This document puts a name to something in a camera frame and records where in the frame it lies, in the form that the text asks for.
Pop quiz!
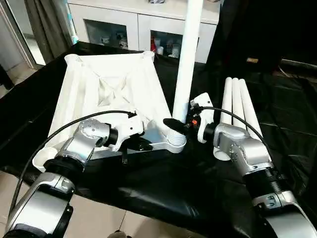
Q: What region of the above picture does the white plastic table leg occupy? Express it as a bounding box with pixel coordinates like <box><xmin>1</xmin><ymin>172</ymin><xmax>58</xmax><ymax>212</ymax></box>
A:
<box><xmin>213</xmin><ymin>77</ymin><xmax>233</xmax><ymax>161</ymax></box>
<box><xmin>231</xmin><ymin>78</ymin><xmax>246</xmax><ymax>129</ymax></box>
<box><xmin>239</xmin><ymin>78</ymin><xmax>263</xmax><ymax>139</ymax></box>
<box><xmin>166</xmin><ymin>0</ymin><xmax>205</xmax><ymax>151</ymax></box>

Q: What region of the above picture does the white plastic table top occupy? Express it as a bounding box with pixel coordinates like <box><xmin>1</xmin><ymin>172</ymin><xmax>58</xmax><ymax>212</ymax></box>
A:
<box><xmin>32</xmin><ymin>51</ymin><xmax>188</xmax><ymax>173</ymax></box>

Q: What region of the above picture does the black plastic sheet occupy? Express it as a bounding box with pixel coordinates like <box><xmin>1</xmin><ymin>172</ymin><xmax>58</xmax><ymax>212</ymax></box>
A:
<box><xmin>0</xmin><ymin>41</ymin><xmax>317</xmax><ymax>238</ymax></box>

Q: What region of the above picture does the white glass-door cabinet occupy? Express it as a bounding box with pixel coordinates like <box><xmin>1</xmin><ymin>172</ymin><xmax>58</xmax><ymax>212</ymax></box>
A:
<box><xmin>67</xmin><ymin>0</ymin><xmax>221</xmax><ymax>64</ymax></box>

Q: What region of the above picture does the black backdrop cloth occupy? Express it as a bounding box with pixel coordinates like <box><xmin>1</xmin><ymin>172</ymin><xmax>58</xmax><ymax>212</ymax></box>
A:
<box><xmin>207</xmin><ymin>0</ymin><xmax>317</xmax><ymax>74</ymax></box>

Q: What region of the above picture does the light blue strip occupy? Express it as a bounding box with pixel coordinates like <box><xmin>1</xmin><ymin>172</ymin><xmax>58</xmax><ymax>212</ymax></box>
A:
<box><xmin>69</xmin><ymin>14</ymin><xmax>80</xmax><ymax>45</ymax></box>

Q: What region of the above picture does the black furniture piece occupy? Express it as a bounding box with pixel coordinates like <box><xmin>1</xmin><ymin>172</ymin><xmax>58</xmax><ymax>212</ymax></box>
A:
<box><xmin>0</xmin><ymin>63</ymin><xmax>15</xmax><ymax>90</ymax></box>

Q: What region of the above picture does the grey curtain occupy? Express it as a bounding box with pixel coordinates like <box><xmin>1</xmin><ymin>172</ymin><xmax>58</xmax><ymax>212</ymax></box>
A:
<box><xmin>24</xmin><ymin>0</ymin><xmax>74</xmax><ymax>62</ymax></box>

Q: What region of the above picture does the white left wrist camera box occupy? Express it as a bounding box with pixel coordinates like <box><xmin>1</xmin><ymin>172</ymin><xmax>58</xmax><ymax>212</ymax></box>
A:
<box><xmin>108</xmin><ymin>113</ymin><xmax>147</xmax><ymax>152</ymax></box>

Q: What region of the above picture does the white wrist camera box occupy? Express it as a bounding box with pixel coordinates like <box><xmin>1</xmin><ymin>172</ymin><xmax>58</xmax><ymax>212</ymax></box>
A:
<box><xmin>108</xmin><ymin>113</ymin><xmax>147</xmax><ymax>152</ymax></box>
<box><xmin>190</xmin><ymin>92</ymin><xmax>215</xmax><ymax>143</ymax></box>

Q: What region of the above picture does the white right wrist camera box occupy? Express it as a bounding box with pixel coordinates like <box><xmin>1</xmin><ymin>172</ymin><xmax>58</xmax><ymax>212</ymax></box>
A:
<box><xmin>190</xmin><ymin>92</ymin><xmax>215</xmax><ymax>143</ymax></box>

